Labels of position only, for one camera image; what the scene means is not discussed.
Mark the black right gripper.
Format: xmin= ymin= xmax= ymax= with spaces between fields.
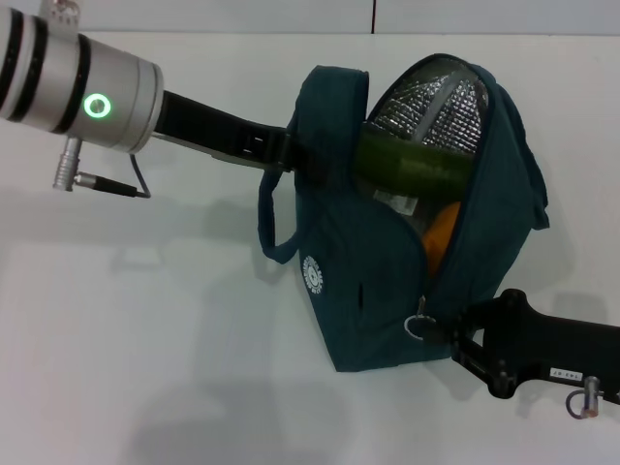
xmin=419 ymin=288 xmax=620 ymax=403

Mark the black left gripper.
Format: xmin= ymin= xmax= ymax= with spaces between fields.
xmin=152 ymin=89 xmax=340 ymax=188

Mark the dark teal insulated lunch bag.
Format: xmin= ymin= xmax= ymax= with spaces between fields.
xmin=257 ymin=51 xmax=551 ymax=374

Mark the green cucumber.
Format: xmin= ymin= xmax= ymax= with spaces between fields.
xmin=352 ymin=120 xmax=476 ymax=201

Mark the orange pear fruit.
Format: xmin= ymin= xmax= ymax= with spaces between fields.
xmin=419 ymin=201 xmax=462 ymax=280

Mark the right arm cable with connector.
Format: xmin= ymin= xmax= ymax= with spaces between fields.
xmin=564 ymin=375 xmax=620 ymax=420

